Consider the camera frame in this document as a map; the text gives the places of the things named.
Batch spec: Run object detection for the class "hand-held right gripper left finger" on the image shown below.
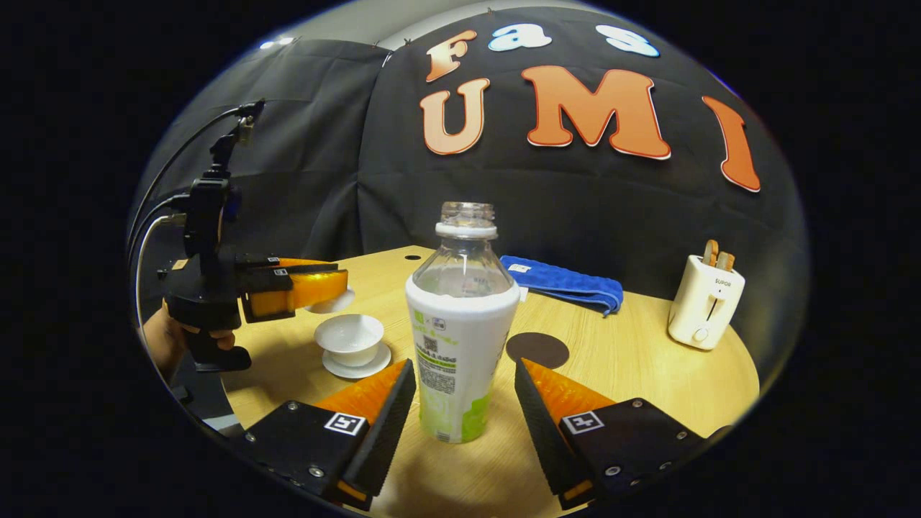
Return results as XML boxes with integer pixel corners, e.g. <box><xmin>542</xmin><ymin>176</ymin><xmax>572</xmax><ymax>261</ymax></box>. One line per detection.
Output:
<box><xmin>240</xmin><ymin>358</ymin><xmax>418</xmax><ymax>512</ymax></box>

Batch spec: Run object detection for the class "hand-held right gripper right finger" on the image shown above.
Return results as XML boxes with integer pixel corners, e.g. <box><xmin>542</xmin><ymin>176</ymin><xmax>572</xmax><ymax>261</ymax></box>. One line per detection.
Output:
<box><xmin>514</xmin><ymin>358</ymin><xmax>720</xmax><ymax>512</ymax></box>

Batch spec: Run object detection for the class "brown round coaster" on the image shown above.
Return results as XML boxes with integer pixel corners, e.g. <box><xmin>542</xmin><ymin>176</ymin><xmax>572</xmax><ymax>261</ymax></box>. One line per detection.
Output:
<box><xmin>506</xmin><ymin>332</ymin><xmax>571</xmax><ymax>371</ymax></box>

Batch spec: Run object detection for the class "white teacup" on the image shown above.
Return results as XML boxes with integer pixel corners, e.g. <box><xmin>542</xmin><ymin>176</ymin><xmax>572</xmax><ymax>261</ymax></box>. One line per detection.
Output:
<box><xmin>314</xmin><ymin>314</ymin><xmax>385</xmax><ymax>368</ymax></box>

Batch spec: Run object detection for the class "clear water bottle white label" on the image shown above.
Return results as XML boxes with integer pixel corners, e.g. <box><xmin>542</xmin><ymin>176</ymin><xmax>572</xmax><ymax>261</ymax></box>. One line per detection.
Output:
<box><xmin>405</xmin><ymin>201</ymin><xmax>521</xmax><ymax>444</ymax></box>

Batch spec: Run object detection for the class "white saucer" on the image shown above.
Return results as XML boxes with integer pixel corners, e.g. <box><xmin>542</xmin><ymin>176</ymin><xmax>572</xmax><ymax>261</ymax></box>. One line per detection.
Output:
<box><xmin>322</xmin><ymin>342</ymin><xmax>393</xmax><ymax>380</ymax></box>

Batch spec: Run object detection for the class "blue towel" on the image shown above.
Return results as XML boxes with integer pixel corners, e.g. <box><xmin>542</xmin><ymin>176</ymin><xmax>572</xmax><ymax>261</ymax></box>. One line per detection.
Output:
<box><xmin>499</xmin><ymin>255</ymin><xmax>625</xmax><ymax>317</ymax></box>

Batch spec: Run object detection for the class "white toaster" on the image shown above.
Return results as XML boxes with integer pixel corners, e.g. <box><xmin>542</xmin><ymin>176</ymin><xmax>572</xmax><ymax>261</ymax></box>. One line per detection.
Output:
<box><xmin>667</xmin><ymin>253</ymin><xmax>746</xmax><ymax>352</ymax></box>

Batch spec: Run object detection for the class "black backdrop cloth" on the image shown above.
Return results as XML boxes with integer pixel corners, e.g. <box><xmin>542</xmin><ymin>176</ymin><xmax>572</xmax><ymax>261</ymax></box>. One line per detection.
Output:
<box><xmin>130</xmin><ymin>6</ymin><xmax>810</xmax><ymax>375</ymax></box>

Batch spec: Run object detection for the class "white cable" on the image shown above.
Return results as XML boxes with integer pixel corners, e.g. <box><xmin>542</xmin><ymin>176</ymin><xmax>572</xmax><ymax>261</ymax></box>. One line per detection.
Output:
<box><xmin>134</xmin><ymin>213</ymin><xmax>189</xmax><ymax>332</ymax></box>

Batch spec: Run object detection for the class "black cable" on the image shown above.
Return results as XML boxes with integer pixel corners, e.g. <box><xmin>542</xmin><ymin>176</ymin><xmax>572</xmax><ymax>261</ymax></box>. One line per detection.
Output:
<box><xmin>128</xmin><ymin>101</ymin><xmax>249</xmax><ymax>245</ymax></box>

